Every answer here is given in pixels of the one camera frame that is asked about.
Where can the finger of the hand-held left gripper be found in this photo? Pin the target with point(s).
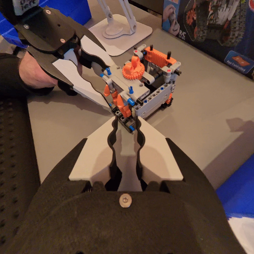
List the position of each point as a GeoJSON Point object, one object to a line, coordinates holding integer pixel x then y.
{"type": "Point", "coordinates": [79, 83]}
{"type": "Point", "coordinates": [95, 46]}

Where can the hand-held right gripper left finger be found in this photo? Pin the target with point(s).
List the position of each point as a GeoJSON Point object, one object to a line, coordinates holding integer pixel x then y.
{"type": "Point", "coordinates": [91, 158]}

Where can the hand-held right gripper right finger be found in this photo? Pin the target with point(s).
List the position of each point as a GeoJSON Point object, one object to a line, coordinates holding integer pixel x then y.
{"type": "Point", "coordinates": [158, 158]}

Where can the grey orange toy brick model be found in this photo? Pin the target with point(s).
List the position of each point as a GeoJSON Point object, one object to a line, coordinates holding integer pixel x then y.
{"type": "Point", "coordinates": [119, 79]}

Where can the blue plastic storage bin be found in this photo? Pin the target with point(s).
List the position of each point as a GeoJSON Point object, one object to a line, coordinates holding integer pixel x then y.
{"type": "Point", "coordinates": [69, 10]}
{"type": "Point", "coordinates": [238, 188]}

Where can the white metal board stand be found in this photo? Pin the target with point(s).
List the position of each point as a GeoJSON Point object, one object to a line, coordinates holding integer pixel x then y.
{"type": "Point", "coordinates": [129, 41]}

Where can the person's left forearm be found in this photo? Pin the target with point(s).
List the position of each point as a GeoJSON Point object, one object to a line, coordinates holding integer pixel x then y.
{"type": "Point", "coordinates": [10, 79]}

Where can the person's left hand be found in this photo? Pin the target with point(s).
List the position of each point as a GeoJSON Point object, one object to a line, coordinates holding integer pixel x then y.
{"type": "Point", "coordinates": [33, 73]}

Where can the blue toy kit box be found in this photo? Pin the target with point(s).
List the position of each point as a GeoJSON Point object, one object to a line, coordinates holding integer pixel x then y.
{"type": "Point", "coordinates": [218, 23]}

